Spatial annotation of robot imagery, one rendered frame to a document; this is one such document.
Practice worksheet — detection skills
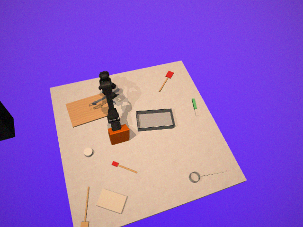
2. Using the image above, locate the cream short cylinder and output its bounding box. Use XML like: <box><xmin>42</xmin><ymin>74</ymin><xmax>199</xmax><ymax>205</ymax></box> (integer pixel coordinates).
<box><xmin>84</xmin><ymin>148</ymin><xmax>93</xmax><ymax>157</ymax></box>

